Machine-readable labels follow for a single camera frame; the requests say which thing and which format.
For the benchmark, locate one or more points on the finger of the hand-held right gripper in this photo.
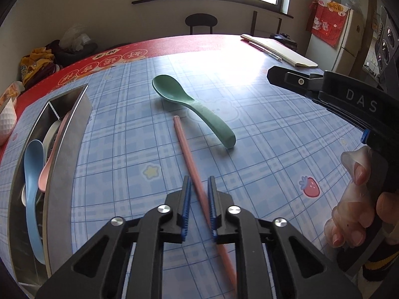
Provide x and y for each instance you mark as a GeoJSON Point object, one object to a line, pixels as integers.
{"type": "Point", "coordinates": [293, 79]}

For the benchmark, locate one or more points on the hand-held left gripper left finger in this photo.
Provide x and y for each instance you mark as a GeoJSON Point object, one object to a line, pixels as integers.
{"type": "Point", "coordinates": [185, 211]}

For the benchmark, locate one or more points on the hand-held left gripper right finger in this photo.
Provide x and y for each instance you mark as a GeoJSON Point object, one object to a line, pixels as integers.
{"type": "Point", "coordinates": [213, 211]}

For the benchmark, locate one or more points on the pink chopstick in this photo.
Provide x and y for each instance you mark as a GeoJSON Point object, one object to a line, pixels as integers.
{"type": "Point", "coordinates": [187, 155]}

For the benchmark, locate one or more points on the green spoon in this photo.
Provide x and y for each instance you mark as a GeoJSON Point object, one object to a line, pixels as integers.
{"type": "Point", "coordinates": [187, 102]}

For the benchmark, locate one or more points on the metal utensil tray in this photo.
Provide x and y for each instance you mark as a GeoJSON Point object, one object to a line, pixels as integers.
{"type": "Point", "coordinates": [65, 137]}

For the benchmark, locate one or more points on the pink spoon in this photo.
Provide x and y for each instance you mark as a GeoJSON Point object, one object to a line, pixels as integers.
{"type": "Point", "coordinates": [51, 162]}

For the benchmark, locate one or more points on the blue spoon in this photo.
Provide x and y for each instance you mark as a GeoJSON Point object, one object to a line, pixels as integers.
{"type": "Point", "coordinates": [32, 174]}

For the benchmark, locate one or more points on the white spoon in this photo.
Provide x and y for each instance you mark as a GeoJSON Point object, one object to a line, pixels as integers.
{"type": "Point", "coordinates": [50, 130]}

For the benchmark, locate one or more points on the person's right hand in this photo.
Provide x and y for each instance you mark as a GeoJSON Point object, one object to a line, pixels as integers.
{"type": "Point", "coordinates": [352, 205]}

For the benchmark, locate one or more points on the white notebook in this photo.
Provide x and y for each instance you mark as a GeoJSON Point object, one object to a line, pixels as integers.
{"type": "Point", "coordinates": [280, 48]}

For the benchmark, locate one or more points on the pen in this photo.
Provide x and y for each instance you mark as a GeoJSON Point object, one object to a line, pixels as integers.
{"type": "Point", "coordinates": [265, 51]}

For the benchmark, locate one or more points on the black rice cooker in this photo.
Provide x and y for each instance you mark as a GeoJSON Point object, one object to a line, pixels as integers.
{"type": "Point", "coordinates": [286, 39]}

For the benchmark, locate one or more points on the white refrigerator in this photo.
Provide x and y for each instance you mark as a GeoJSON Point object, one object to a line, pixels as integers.
{"type": "Point", "coordinates": [346, 46]}

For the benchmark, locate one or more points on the red printed cloth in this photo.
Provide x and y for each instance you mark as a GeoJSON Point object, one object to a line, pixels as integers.
{"type": "Point", "coordinates": [329, 21]}

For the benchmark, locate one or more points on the black round stool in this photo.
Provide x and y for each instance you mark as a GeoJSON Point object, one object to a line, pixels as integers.
{"type": "Point", "coordinates": [201, 20]}

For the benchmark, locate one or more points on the dark armchair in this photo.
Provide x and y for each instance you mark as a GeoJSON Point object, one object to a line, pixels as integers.
{"type": "Point", "coordinates": [78, 54]}

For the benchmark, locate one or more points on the white bowl with soup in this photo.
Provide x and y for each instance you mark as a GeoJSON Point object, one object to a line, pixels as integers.
{"type": "Point", "coordinates": [6, 121]}

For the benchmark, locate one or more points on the white plastic bag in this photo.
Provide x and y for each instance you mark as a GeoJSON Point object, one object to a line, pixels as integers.
{"type": "Point", "coordinates": [73, 37]}

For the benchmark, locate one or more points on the pile of clothes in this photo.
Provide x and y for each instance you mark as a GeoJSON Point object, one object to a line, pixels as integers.
{"type": "Point", "coordinates": [36, 62]}

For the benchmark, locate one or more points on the tissue pack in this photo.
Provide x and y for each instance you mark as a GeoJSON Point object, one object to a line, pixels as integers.
{"type": "Point", "coordinates": [11, 92]}

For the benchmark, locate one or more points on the dark frame chair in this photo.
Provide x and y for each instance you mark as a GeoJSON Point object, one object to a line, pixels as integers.
{"type": "Point", "coordinates": [255, 23]}

